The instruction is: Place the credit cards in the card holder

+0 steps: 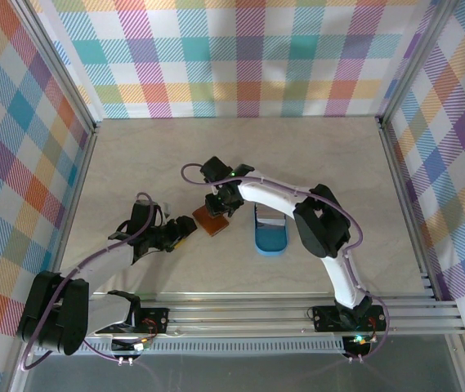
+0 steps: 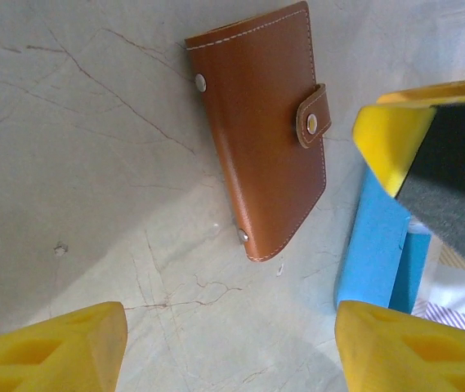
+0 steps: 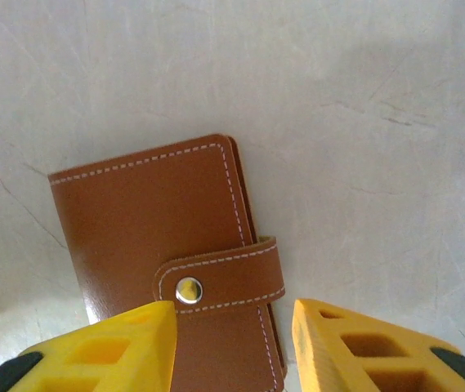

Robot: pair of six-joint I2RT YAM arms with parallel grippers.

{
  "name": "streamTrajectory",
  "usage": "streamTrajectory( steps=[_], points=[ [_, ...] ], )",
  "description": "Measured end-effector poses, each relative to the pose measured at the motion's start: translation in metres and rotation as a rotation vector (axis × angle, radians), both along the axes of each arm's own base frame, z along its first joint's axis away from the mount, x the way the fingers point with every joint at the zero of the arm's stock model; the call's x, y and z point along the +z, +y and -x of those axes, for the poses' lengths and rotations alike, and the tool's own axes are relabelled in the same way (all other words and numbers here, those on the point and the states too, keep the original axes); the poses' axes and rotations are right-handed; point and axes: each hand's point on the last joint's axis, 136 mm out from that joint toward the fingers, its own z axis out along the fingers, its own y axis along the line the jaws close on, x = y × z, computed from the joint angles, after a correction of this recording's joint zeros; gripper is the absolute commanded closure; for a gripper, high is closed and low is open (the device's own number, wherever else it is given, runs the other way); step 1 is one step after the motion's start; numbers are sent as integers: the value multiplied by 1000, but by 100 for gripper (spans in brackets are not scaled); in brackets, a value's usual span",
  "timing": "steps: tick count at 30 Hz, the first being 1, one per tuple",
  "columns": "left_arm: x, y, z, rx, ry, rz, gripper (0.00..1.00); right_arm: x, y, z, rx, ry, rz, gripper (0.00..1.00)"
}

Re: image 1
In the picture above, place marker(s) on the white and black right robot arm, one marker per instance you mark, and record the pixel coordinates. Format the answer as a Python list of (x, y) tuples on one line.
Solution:
[(344, 281)]

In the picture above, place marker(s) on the blue plastic card tray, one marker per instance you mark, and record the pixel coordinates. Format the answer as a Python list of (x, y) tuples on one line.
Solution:
[(271, 243)]

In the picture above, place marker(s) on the aluminium upright post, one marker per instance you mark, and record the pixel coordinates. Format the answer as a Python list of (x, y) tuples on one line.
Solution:
[(414, 61), (61, 71)]

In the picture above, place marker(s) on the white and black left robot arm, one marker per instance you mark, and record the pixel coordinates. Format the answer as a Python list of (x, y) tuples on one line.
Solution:
[(109, 261)]

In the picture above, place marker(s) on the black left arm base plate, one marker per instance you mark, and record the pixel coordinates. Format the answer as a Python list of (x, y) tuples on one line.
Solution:
[(154, 320)]

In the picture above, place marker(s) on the brown leather card holder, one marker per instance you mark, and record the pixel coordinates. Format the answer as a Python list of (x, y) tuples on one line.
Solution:
[(213, 225)]

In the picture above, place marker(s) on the aluminium side rail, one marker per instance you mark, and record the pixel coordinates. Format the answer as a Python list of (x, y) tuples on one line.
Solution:
[(73, 204), (405, 204)]

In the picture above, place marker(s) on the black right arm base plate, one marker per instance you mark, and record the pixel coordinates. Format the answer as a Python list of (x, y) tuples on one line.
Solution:
[(326, 318)]

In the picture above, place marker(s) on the silver credit card stack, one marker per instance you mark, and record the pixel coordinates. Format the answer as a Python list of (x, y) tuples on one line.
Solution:
[(271, 218)]

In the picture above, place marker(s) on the aluminium mounting rail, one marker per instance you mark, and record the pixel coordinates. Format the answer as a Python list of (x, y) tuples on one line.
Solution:
[(236, 316)]

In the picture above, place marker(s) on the small connector board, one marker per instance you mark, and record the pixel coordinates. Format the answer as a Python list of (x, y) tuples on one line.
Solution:
[(359, 339), (142, 346)]

